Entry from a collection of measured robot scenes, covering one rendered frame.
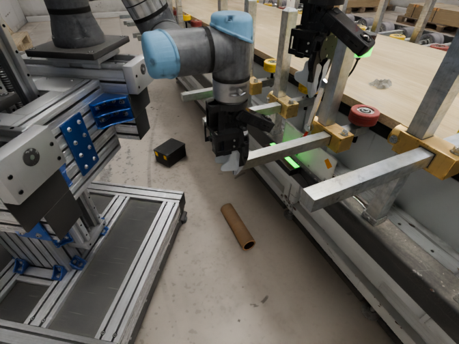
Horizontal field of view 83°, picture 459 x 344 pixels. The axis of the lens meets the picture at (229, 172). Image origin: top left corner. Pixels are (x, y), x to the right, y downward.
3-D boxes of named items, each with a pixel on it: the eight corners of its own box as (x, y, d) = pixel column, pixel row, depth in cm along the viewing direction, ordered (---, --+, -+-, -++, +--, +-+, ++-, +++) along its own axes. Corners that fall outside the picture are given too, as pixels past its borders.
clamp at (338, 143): (336, 153, 74) (341, 138, 70) (306, 131, 83) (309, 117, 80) (351, 149, 75) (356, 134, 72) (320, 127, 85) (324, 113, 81)
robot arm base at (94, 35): (43, 47, 79) (26, 9, 72) (74, 35, 90) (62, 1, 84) (88, 49, 77) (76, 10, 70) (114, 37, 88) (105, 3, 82)
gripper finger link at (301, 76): (295, 91, 68) (301, 54, 62) (315, 98, 65) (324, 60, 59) (287, 95, 66) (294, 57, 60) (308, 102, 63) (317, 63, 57)
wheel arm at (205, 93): (184, 104, 103) (182, 94, 100) (181, 101, 105) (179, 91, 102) (276, 87, 117) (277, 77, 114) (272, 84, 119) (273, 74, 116)
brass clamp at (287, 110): (283, 119, 92) (285, 106, 88) (264, 104, 101) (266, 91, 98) (298, 116, 94) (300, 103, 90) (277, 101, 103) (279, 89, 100)
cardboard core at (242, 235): (242, 244, 137) (220, 205, 158) (242, 252, 142) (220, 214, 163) (255, 238, 140) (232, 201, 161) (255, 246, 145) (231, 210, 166)
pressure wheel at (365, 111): (354, 151, 79) (367, 117, 71) (335, 138, 84) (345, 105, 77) (373, 145, 81) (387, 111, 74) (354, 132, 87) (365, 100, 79)
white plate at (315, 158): (327, 187, 80) (336, 161, 74) (281, 144, 99) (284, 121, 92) (328, 186, 81) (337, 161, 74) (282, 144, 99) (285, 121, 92)
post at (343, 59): (309, 186, 91) (349, 37, 60) (302, 180, 94) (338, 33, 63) (316, 183, 92) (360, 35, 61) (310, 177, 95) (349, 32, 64)
